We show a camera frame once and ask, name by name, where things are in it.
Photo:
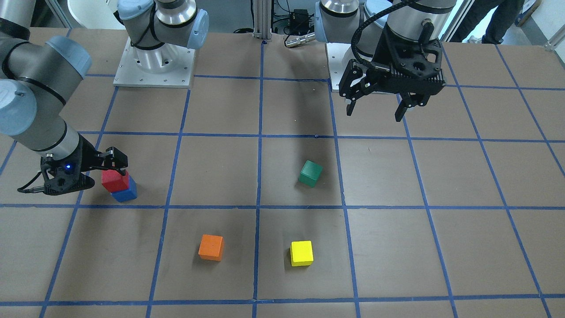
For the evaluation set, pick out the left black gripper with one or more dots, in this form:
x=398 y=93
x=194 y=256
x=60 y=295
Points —
x=380 y=54

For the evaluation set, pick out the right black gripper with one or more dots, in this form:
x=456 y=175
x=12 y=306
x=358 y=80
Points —
x=86 y=155

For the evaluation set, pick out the red wooden block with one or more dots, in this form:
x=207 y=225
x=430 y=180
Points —
x=115 y=180

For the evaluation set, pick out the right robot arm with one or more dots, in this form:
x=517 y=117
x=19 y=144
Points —
x=37 y=81

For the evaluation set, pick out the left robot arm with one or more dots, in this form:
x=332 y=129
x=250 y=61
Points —
x=337 y=20

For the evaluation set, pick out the blue wooden block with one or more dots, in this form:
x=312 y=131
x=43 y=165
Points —
x=123 y=191

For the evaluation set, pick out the green wooden block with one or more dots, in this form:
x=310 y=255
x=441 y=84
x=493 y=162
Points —
x=310 y=173

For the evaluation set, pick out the orange wooden block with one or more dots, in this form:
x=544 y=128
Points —
x=211 y=247

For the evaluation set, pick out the yellow wooden block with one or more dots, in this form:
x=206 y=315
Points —
x=301 y=253

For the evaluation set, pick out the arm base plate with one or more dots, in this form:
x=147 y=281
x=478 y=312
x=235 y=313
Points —
x=169 y=66
x=338 y=55

